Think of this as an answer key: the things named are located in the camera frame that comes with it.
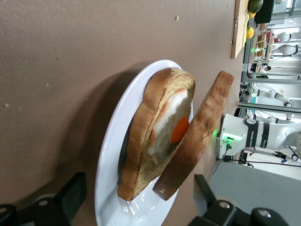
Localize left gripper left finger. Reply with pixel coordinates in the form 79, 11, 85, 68
32, 172, 87, 226

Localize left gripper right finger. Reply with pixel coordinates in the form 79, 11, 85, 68
188, 174, 237, 226

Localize white round plate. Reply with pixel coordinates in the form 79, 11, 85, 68
94, 59, 196, 226

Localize plain brown bread slice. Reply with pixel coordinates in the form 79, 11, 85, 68
152, 70, 235, 201

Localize fried egg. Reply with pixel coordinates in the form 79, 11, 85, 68
148, 89, 191, 164

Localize wooden cutting board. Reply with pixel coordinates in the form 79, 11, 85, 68
231, 0, 250, 59

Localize black rectangular panel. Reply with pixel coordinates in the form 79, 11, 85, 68
255, 0, 275, 24

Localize dark green avocado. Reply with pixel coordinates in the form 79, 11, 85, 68
247, 0, 264, 14

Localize aluminium frame beam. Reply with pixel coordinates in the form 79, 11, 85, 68
238, 101, 301, 114

